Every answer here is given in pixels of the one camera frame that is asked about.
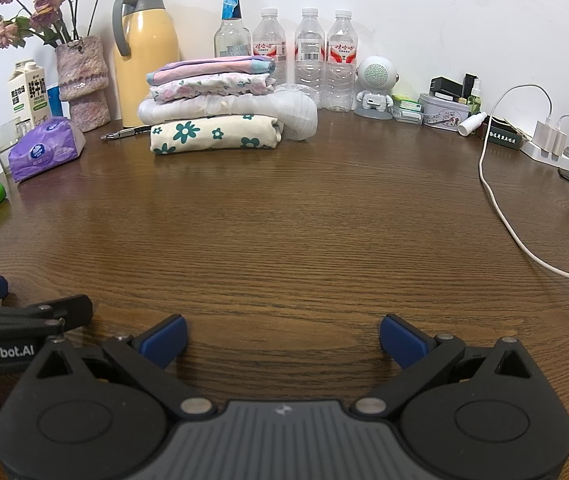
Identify cream teal flower dress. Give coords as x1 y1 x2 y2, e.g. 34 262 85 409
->
150 114 282 155

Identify clear acrylic holder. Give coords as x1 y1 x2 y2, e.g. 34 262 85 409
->
0 119 23 174

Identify purple tissue pack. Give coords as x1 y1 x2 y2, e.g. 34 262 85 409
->
9 116 86 183

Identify black pen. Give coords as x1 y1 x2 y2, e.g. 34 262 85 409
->
101 126 151 141

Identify white milk carton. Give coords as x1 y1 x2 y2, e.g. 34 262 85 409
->
8 60 51 132

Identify white small tube bottle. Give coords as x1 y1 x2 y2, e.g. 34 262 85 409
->
458 112 487 136

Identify dark green flat box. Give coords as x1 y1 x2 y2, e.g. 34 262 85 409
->
478 118 524 150

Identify white power strip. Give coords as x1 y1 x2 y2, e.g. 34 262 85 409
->
519 141 569 172

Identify pink fuzzy vase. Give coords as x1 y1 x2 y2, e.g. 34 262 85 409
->
56 36 111 132

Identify white round tin box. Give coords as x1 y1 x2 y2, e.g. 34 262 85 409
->
418 93 470 131

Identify green white small boxes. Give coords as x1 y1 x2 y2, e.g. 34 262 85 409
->
391 96 423 125

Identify white charger adapter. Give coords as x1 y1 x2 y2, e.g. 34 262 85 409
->
533 122 567 157

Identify pink striped folded garment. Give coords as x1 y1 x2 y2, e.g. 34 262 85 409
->
147 55 275 86

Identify black small box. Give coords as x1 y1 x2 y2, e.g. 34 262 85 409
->
429 76 463 101

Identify pink floral folded garment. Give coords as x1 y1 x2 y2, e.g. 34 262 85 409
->
150 73 276 103

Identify yellow thermos jug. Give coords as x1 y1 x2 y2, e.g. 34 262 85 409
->
112 0 180 127

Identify blue label glass bottle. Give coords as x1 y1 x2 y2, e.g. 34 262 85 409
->
214 0 252 56

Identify right plastic water bottle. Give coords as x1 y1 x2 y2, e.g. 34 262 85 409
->
324 10 358 113

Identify plastic water bottle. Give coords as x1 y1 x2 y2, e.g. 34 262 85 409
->
252 8 286 84
294 8 325 108
324 10 358 113

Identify middle plastic water bottle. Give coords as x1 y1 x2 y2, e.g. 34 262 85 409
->
294 8 325 108

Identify left plastic water bottle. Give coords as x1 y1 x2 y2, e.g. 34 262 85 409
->
252 8 286 84

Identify white charging cable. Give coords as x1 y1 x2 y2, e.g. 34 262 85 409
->
478 83 569 287

